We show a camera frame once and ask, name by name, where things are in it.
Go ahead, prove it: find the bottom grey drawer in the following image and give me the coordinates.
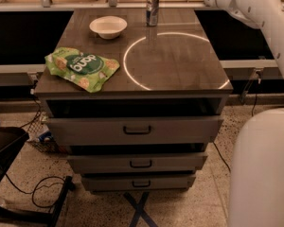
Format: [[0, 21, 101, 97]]
[[81, 174, 196, 192]]

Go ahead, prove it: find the black chair base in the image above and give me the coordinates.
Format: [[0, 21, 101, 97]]
[[0, 112, 74, 227]]

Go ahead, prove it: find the wire basket with items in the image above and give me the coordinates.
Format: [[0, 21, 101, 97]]
[[27, 118, 65, 153]]

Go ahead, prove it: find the middle grey drawer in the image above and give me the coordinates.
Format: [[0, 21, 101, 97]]
[[67, 152, 207, 174]]

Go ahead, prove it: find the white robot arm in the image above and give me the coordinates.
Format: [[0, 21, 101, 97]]
[[204, 0, 284, 227]]

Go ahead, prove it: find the top grey drawer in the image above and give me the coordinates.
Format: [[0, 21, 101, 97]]
[[47, 115, 223, 146]]

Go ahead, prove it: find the green rice chip bag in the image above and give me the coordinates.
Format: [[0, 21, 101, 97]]
[[45, 47, 120, 93]]

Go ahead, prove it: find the silver blue redbull can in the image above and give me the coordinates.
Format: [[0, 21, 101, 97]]
[[146, 0, 159, 26]]

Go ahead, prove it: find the grey drawer cabinet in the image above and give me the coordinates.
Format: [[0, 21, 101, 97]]
[[36, 9, 232, 178]]

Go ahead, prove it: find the grey drawer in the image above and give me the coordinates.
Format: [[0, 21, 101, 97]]
[[81, 174, 196, 192], [47, 115, 223, 146], [67, 152, 207, 174]]

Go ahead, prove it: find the white bowl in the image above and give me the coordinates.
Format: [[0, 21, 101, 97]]
[[89, 16, 127, 40]]

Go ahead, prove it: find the long black floor cable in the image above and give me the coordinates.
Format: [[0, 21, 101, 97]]
[[212, 141, 232, 172]]

